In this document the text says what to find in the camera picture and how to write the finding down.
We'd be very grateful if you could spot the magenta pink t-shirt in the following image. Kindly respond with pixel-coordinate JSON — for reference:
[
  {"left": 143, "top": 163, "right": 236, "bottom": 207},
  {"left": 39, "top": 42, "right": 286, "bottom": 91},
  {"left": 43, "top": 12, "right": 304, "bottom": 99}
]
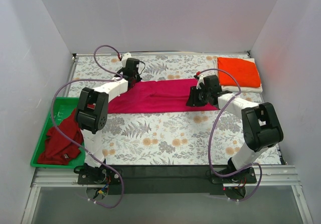
[{"left": 108, "top": 79, "right": 217, "bottom": 114}]

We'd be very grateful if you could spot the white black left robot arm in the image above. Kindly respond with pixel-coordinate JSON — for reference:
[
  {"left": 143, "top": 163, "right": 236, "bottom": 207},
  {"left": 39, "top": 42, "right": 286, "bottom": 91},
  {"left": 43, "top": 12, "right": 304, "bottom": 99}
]
[{"left": 75, "top": 56, "right": 141, "bottom": 184}]

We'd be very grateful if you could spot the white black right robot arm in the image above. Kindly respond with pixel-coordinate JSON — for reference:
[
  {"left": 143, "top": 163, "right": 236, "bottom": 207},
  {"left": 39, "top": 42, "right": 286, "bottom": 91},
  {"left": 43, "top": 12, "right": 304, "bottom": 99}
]
[{"left": 186, "top": 73, "right": 284, "bottom": 183}]

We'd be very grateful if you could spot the folded orange t-shirt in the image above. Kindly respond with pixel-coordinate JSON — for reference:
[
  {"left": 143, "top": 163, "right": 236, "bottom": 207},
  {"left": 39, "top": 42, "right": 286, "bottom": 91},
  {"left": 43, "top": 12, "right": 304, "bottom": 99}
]
[{"left": 217, "top": 57, "right": 261, "bottom": 88}]

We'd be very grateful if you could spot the floral patterned table mat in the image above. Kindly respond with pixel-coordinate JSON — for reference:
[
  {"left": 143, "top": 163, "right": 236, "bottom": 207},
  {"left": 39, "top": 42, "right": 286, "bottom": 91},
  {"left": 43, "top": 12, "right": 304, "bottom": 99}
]
[{"left": 67, "top": 54, "right": 281, "bottom": 166}]

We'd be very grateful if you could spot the green plastic tray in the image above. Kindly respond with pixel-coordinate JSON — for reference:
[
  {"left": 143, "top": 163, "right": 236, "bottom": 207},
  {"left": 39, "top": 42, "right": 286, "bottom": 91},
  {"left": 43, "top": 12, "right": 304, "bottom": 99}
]
[{"left": 30, "top": 97, "right": 85, "bottom": 169}]

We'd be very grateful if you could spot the dark red t-shirt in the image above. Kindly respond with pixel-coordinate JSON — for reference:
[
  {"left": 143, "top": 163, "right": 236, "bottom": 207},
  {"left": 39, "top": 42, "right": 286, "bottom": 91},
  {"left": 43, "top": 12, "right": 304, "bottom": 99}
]
[{"left": 37, "top": 111, "right": 83, "bottom": 165}]

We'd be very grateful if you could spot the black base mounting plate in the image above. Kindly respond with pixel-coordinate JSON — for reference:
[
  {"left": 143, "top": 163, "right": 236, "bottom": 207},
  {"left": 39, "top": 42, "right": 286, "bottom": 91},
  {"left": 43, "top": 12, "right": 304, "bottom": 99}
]
[{"left": 73, "top": 164, "right": 257, "bottom": 195}]

